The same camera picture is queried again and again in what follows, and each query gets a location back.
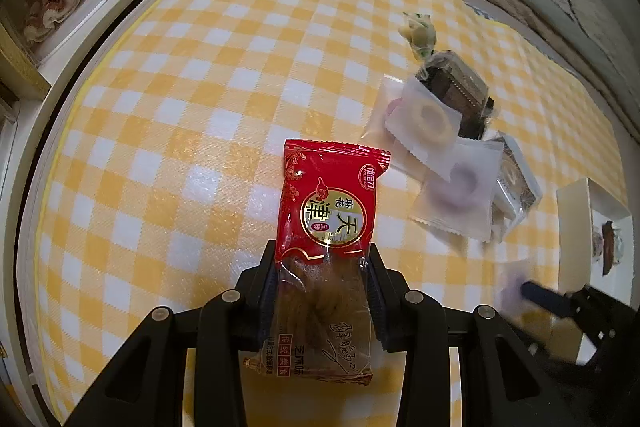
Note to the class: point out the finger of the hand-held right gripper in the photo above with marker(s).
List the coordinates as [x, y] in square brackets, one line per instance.
[545, 297]

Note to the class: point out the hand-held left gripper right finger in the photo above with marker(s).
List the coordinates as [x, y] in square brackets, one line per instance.
[395, 302]

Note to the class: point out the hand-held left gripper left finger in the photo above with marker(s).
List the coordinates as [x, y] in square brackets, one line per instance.
[255, 287]

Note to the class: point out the frosted packet purple donut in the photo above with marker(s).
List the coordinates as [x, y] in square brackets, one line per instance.
[510, 289]
[460, 187]

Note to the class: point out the white cardboard box tray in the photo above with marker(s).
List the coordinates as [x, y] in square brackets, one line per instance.
[575, 232]

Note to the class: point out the small clear snack packet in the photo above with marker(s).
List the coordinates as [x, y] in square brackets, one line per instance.
[597, 243]

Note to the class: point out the clear packet round cake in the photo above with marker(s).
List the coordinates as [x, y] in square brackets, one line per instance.
[517, 192]

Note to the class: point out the red snack packet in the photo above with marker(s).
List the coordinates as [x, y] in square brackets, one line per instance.
[325, 187]

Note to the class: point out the frosted packet beige donut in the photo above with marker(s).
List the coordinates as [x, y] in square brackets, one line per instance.
[425, 117]

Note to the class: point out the yellow checked mat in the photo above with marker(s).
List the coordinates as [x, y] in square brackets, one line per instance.
[200, 107]

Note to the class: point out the frosted packet pink donut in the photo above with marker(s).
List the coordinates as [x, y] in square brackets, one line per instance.
[384, 107]

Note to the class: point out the clear packet dark brownie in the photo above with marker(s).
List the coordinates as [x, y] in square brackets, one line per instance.
[457, 89]

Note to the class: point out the green white wrapped candy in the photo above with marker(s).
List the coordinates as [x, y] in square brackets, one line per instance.
[417, 32]

